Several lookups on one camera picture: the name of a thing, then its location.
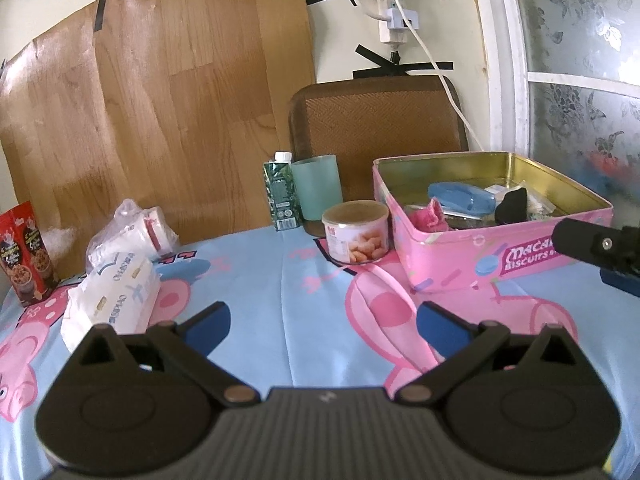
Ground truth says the red snack box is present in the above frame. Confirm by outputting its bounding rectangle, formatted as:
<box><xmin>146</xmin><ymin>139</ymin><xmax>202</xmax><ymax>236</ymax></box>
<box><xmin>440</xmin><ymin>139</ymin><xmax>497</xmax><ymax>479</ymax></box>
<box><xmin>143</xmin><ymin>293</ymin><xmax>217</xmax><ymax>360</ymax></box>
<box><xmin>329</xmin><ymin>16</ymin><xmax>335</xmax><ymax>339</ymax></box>
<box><xmin>0</xmin><ymin>201</ymin><xmax>60</xmax><ymax>307</ymax></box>

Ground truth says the white power strip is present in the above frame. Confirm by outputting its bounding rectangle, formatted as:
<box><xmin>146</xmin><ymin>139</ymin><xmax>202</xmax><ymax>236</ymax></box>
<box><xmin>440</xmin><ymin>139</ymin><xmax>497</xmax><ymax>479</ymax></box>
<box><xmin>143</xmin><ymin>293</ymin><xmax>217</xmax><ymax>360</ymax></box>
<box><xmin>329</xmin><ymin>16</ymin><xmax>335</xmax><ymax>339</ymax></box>
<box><xmin>377</xmin><ymin>0</ymin><xmax>421</xmax><ymax>46</ymax></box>

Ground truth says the frosted flower pattern window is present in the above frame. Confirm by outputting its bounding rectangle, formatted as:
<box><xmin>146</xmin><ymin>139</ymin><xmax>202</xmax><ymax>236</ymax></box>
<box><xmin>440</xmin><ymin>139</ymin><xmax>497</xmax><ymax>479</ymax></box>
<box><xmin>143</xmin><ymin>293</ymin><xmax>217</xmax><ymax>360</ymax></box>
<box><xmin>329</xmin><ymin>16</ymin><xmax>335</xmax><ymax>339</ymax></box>
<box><xmin>470</xmin><ymin>0</ymin><xmax>640</xmax><ymax>221</ymax></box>

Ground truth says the small tissue pack in bag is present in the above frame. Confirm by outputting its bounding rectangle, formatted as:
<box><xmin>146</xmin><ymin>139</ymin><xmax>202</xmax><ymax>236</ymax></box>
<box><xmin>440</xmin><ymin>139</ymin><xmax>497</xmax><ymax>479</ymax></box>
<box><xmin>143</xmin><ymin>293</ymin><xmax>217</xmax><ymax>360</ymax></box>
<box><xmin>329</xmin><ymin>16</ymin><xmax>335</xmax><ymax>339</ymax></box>
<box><xmin>86</xmin><ymin>199</ymin><xmax>181</xmax><ymax>268</ymax></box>

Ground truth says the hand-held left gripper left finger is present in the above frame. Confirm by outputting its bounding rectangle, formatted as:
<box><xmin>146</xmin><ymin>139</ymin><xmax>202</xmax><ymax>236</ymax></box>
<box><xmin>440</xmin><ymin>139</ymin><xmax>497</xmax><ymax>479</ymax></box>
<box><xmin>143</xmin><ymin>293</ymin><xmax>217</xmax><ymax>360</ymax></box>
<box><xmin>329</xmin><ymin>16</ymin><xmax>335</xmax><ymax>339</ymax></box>
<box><xmin>60</xmin><ymin>300</ymin><xmax>262</xmax><ymax>408</ymax></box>

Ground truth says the cartoon printed blue tablecloth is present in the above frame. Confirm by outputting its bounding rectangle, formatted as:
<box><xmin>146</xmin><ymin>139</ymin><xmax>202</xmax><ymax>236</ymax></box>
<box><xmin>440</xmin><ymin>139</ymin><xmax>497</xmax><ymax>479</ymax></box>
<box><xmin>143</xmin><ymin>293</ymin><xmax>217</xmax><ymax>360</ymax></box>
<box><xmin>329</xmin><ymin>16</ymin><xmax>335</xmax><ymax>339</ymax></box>
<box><xmin>0</xmin><ymin>225</ymin><xmax>640</xmax><ymax>480</ymax></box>

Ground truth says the frosted green cup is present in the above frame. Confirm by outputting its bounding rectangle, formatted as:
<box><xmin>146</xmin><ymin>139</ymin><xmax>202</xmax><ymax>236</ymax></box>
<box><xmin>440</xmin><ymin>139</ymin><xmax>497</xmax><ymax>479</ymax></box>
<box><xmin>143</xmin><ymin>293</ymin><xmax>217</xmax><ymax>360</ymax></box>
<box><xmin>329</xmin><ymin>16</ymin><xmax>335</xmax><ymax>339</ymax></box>
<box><xmin>291</xmin><ymin>155</ymin><xmax>343</xmax><ymax>223</ymax></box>

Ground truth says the round food can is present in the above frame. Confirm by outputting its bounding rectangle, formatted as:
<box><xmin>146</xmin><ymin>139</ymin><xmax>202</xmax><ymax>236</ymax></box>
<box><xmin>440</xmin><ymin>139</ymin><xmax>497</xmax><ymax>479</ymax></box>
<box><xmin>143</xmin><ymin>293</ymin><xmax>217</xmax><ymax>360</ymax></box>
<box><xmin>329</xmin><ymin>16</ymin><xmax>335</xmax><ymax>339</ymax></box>
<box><xmin>321</xmin><ymin>201</ymin><xmax>391</xmax><ymax>265</ymax></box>

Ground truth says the pink cloth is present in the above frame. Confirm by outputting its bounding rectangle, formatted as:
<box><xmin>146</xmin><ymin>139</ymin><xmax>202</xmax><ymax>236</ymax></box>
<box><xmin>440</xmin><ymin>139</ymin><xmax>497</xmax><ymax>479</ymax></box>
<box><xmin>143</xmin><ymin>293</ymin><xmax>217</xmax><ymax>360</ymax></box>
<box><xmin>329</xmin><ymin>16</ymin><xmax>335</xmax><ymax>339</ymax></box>
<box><xmin>407</xmin><ymin>199</ymin><xmax>451</xmax><ymax>232</ymax></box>

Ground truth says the wood pattern board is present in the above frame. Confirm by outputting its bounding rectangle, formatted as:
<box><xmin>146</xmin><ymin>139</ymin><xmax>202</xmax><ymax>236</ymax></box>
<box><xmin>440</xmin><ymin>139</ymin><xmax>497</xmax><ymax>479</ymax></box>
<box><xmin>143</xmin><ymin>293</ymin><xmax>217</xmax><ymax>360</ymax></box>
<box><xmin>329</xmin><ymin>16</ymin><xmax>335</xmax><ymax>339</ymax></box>
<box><xmin>0</xmin><ymin>0</ymin><xmax>321</xmax><ymax>281</ymax></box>

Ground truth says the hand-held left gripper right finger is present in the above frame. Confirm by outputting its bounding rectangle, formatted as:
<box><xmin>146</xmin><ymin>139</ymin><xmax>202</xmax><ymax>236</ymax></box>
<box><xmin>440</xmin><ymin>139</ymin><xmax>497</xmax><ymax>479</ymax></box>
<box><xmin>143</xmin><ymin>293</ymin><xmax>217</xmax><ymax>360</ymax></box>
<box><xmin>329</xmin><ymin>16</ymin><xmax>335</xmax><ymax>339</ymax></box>
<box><xmin>397</xmin><ymin>301</ymin><xmax>598</xmax><ymax>407</ymax></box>

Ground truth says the white cable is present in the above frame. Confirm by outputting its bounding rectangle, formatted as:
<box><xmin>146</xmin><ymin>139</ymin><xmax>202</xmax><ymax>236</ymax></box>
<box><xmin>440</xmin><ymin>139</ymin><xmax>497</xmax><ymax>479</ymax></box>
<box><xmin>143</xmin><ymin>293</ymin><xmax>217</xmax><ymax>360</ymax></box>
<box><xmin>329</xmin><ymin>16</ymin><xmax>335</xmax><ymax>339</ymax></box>
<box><xmin>392</xmin><ymin>0</ymin><xmax>485</xmax><ymax>152</ymax></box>

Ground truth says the blue plastic case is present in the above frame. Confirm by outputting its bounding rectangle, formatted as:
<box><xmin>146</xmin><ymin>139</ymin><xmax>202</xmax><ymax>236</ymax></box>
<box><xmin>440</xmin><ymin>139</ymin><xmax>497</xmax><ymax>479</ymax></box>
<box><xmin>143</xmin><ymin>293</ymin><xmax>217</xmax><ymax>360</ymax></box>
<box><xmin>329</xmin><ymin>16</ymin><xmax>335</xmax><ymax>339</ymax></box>
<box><xmin>427</xmin><ymin>181</ymin><xmax>497</xmax><ymax>217</ymax></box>

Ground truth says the dark cloth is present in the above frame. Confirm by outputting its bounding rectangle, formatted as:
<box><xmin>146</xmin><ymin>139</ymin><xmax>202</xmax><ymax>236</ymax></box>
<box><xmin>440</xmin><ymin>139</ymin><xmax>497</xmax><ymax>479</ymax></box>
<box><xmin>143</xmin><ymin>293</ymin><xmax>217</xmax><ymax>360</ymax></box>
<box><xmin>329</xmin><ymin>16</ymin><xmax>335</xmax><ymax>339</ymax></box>
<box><xmin>495</xmin><ymin>186</ymin><xmax>528</xmax><ymax>225</ymax></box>

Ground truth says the brown woven chair back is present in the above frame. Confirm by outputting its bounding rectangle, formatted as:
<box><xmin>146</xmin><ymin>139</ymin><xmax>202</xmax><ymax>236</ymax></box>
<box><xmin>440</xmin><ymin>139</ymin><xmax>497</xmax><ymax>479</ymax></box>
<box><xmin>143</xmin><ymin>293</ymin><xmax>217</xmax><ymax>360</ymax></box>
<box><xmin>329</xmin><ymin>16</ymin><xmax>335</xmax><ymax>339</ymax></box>
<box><xmin>289</xmin><ymin>76</ymin><xmax>471</xmax><ymax>236</ymax></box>

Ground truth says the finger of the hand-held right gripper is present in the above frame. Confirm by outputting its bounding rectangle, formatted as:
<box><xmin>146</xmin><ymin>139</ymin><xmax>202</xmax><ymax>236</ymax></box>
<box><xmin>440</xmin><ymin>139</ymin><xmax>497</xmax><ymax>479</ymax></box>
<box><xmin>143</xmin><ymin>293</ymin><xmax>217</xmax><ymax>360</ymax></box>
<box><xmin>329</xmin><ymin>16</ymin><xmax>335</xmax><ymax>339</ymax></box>
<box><xmin>552</xmin><ymin>217</ymin><xmax>640</xmax><ymax>275</ymax></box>
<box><xmin>600</xmin><ymin>267</ymin><xmax>640</xmax><ymax>297</ymax></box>

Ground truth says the pink biscuit tin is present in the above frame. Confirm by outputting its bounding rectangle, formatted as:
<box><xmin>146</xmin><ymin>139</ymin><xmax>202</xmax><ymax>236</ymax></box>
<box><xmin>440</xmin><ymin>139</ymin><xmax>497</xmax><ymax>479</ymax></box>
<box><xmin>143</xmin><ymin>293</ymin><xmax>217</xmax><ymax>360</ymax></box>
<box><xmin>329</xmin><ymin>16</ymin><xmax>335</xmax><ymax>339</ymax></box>
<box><xmin>372</xmin><ymin>151</ymin><xmax>615</xmax><ymax>293</ymax></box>

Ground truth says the large white tissue pack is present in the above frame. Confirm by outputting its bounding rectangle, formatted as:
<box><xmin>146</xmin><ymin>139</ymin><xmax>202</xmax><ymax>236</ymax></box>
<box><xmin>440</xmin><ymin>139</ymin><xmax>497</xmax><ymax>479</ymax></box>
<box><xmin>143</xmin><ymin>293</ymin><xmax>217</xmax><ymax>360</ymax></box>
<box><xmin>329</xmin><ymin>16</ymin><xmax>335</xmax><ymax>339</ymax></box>
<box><xmin>61</xmin><ymin>255</ymin><xmax>162</xmax><ymax>353</ymax></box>

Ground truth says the green drink carton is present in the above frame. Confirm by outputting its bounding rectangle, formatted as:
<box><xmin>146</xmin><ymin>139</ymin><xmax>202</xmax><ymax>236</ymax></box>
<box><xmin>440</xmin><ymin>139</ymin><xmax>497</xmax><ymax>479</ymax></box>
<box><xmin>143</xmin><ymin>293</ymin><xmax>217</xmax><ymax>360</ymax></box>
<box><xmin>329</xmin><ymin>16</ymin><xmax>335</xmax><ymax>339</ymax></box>
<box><xmin>263</xmin><ymin>151</ymin><xmax>303</xmax><ymax>232</ymax></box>

